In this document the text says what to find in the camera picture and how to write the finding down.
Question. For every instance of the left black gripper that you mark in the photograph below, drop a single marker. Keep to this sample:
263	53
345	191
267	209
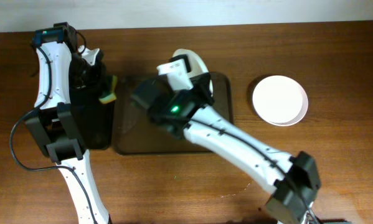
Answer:
99	79

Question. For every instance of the yellow green sponge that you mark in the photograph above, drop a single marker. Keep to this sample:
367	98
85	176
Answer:
108	89

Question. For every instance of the white plate with sauce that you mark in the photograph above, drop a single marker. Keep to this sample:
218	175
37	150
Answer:
279	89

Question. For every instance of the white plate with brown streak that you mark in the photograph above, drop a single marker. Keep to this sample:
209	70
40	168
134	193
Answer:
281	114

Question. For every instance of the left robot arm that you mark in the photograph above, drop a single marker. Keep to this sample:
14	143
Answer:
52	123

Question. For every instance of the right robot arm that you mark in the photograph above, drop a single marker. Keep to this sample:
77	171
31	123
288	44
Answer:
180	99

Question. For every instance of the black tray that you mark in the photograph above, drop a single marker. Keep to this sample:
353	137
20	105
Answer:
94	119

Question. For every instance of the brown plastic tray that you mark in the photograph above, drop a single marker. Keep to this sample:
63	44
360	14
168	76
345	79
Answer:
134	134

